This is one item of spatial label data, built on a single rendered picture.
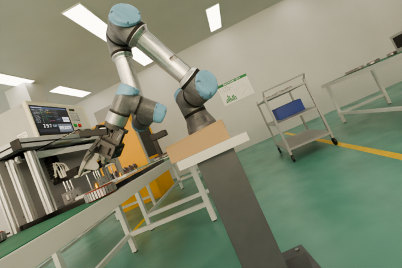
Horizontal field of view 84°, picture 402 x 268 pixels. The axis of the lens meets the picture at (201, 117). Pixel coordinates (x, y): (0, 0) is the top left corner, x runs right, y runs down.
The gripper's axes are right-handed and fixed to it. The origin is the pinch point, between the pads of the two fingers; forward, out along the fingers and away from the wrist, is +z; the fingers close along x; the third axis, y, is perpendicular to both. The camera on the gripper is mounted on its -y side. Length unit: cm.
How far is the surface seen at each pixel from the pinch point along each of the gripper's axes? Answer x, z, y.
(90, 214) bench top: -16.5, 3.6, 13.5
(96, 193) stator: -5.4, 3.5, 7.8
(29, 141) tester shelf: 11.1, 5.4, -37.8
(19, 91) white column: 326, 74, -379
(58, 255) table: 104, 132, -54
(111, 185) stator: -0.7, 0.8, 10.0
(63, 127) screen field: 38, 2, -45
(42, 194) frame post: 7.9, 22.1, -20.2
